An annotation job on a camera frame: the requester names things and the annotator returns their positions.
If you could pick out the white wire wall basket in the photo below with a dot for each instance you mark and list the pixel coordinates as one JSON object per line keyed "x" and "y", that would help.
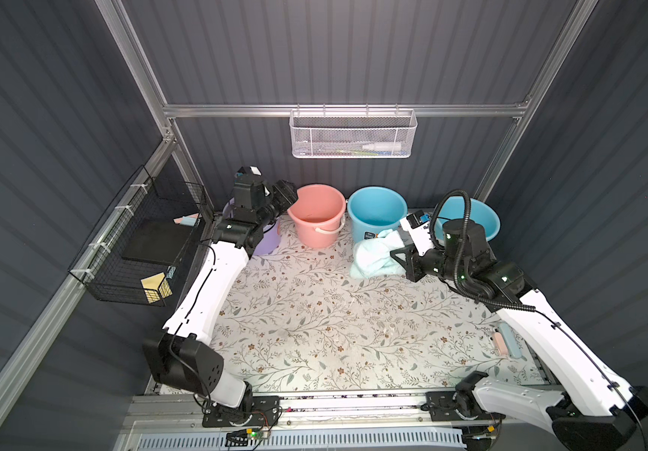
{"x": 339, "y": 133}

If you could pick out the light green cloth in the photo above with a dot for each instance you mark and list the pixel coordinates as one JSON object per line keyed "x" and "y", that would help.
{"x": 372, "y": 257}

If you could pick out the white spray bottle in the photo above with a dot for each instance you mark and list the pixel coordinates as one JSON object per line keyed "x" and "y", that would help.
{"x": 386, "y": 148}

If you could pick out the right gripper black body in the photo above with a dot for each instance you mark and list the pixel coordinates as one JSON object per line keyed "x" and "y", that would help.
{"x": 408, "y": 259}

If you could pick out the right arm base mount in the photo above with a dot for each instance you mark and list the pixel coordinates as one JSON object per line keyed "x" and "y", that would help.
{"x": 450, "y": 406}

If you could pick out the black box in basket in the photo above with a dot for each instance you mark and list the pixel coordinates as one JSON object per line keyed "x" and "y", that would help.
{"x": 157, "y": 242}

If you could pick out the blue bucket with label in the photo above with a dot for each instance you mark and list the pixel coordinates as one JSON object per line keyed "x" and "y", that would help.
{"x": 374, "y": 209}

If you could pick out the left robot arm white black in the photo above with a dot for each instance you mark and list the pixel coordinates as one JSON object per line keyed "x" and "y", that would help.
{"x": 181, "y": 358}

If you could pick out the pink plastic bucket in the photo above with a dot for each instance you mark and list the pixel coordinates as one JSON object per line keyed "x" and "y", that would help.
{"x": 318, "y": 215}

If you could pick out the pastel card in basket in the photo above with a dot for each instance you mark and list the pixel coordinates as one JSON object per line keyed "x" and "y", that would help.
{"x": 188, "y": 220}

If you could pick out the yellow sticky note pad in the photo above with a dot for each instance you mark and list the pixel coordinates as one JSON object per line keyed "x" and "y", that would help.
{"x": 156, "y": 288}

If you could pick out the blue bucket white handle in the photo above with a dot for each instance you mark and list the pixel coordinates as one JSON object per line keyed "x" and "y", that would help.
{"x": 480, "y": 213}

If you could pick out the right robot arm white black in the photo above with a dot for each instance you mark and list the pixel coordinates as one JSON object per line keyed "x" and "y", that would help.
{"x": 595, "y": 408}

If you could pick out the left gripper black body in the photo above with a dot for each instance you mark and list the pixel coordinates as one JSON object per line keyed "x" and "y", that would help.
{"x": 282, "y": 194}

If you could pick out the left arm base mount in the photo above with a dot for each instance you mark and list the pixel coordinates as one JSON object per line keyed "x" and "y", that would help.
{"x": 256, "y": 412}

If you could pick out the black wire side basket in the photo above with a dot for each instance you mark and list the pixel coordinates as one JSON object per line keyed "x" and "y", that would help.
{"x": 108, "y": 277}

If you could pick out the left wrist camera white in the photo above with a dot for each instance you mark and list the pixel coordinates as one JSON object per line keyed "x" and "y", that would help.
{"x": 250, "y": 174}

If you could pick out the white ventilation grille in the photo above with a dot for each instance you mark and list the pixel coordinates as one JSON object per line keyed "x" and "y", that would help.
{"x": 350, "y": 439}

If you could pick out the floral patterned table mat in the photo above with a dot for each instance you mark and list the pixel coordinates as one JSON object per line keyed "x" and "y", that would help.
{"x": 295, "y": 320}

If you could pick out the purple plastic bucket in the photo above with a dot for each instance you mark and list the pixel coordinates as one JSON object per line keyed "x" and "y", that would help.
{"x": 272, "y": 233}

